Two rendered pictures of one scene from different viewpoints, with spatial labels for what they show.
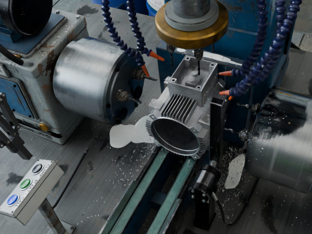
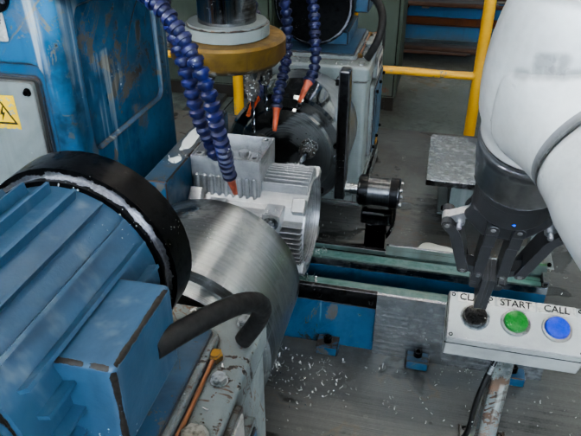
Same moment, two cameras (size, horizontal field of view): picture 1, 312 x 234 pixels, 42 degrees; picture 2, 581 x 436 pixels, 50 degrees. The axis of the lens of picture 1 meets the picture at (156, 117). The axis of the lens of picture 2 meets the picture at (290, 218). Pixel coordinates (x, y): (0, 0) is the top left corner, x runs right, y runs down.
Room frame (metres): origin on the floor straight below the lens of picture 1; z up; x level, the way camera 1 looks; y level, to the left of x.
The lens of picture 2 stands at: (1.06, 0.83, 1.59)
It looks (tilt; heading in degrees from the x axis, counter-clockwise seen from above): 31 degrees down; 250
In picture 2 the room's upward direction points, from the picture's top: straight up
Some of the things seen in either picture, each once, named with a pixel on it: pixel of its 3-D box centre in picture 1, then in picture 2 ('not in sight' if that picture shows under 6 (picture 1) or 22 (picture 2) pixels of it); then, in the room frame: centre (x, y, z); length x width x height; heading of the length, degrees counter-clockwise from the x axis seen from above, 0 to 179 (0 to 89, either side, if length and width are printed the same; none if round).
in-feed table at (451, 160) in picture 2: not in sight; (475, 181); (0.16, -0.32, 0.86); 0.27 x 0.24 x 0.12; 57
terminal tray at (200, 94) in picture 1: (193, 81); (234, 164); (0.82, -0.12, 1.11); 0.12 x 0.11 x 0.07; 147
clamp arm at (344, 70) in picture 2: (216, 136); (343, 136); (0.61, -0.14, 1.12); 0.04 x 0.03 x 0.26; 147
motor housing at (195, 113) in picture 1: (188, 113); (258, 214); (0.79, -0.10, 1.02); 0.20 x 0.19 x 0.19; 147
